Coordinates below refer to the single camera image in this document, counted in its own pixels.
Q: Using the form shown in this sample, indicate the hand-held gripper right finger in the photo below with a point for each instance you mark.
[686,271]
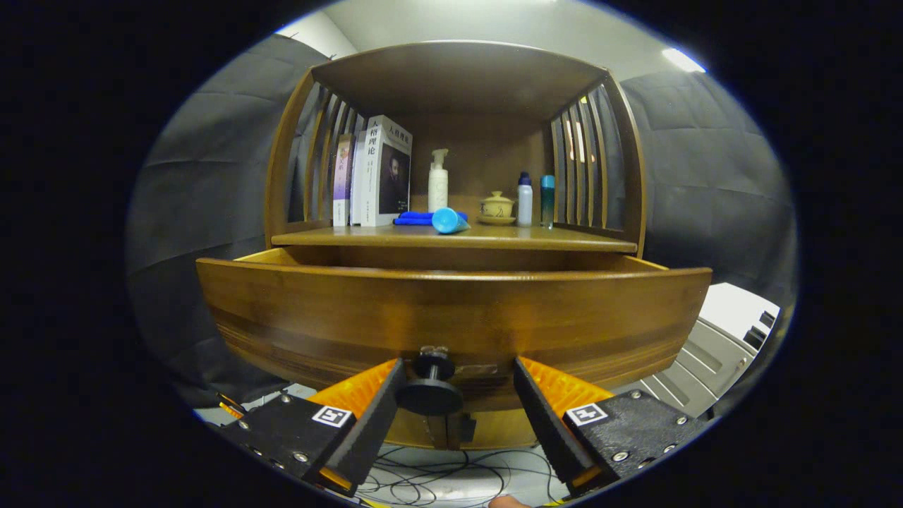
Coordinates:
[547,423]

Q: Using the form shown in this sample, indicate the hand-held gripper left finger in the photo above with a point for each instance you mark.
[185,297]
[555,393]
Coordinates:
[370,430]

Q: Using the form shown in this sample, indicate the black round drawer knob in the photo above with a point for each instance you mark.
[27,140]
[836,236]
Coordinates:
[429,398]

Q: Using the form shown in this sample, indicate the brown wooden drawer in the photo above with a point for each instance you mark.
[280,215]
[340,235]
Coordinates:
[458,310]

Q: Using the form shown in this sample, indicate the white and blue tube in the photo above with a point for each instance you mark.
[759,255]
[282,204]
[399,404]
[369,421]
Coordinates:
[448,220]

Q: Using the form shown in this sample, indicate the wooden countertop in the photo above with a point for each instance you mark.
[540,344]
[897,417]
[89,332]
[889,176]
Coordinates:
[508,236]

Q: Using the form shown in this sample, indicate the white drawer unit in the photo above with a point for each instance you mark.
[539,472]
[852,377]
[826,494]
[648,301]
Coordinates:
[734,307]

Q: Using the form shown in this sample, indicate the brown wooden cabinet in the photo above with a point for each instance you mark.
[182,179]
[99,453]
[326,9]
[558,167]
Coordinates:
[458,77]

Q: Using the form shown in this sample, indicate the orange and black device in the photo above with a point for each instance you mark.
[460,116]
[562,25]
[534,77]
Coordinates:
[229,409]

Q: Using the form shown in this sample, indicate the folded blue cloth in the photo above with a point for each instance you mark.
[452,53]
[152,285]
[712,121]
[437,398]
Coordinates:
[413,219]

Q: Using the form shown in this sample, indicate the white bottle with blue cap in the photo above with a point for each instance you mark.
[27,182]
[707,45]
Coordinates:
[525,204]

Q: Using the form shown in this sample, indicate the yellow lidded teacup with saucer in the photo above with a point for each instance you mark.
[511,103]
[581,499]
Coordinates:
[497,207]

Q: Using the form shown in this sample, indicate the teal bottle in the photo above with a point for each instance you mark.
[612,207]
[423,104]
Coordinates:
[547,201]

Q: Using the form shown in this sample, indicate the small black block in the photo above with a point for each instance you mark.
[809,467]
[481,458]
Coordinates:
[767,319]
[755,339]

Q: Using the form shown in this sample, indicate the thin white book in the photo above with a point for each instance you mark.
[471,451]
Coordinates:
[358,183]

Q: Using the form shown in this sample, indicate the white pump bottle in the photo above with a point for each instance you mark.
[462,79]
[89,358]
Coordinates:
[437,190]

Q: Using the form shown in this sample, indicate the white book with portrait cover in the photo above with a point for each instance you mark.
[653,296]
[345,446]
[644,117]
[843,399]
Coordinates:
[395,176]

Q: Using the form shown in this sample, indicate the purple book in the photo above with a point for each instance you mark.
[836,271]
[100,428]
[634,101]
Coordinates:
[342,176]

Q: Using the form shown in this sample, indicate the small ceiling light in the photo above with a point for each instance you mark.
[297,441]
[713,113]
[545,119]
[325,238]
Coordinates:
[683,60]

